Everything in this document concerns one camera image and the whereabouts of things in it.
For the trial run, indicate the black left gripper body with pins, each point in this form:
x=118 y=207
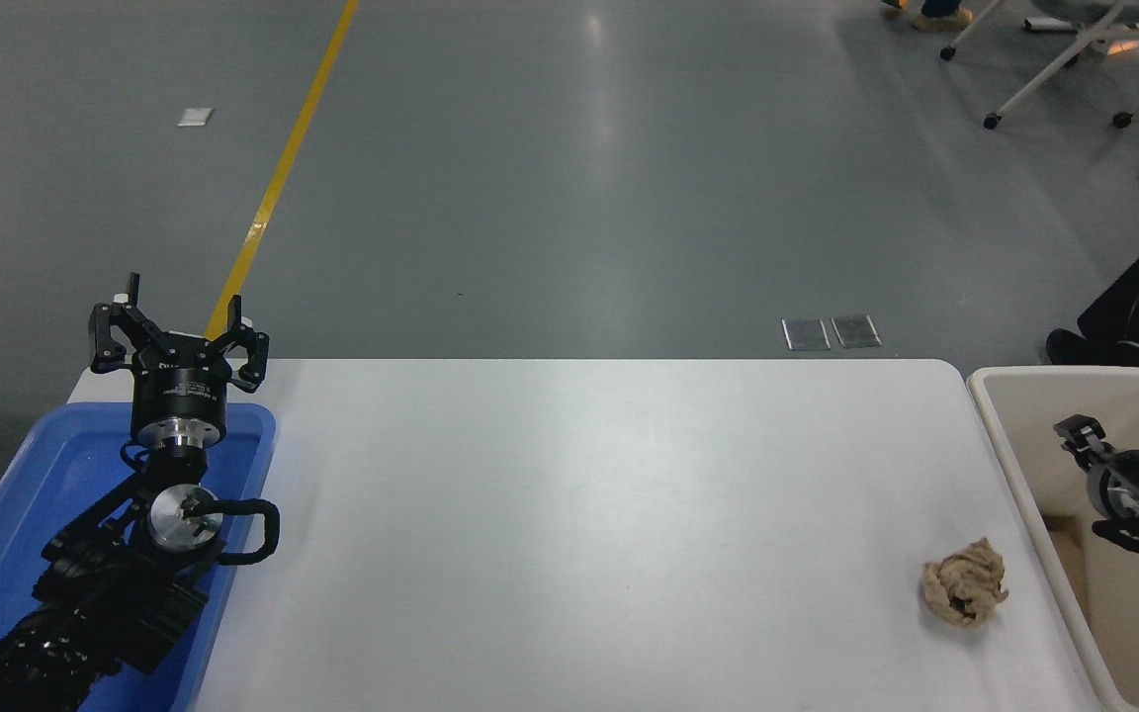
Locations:
x=180 y=391

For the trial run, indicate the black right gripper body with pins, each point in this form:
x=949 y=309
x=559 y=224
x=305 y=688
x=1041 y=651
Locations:
x=1106 y=489

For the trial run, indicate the metal floor plate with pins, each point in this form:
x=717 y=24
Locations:
x=806 y=334
x=855 y=331

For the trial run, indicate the large pale bin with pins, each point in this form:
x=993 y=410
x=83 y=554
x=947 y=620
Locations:
x=1034 y=425

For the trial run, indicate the blue plastic tray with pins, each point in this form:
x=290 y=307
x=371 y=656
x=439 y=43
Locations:
x=45 y=465

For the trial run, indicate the crumpled tan paper ball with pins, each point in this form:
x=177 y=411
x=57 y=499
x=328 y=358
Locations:
x=965 y=583

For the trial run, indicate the white floor label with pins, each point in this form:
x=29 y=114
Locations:
x=196 y=117

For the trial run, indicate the white wheeled chair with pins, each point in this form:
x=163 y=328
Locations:
x=1064 y=49

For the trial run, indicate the walking person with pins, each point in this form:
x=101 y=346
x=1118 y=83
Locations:
x=940 y=17

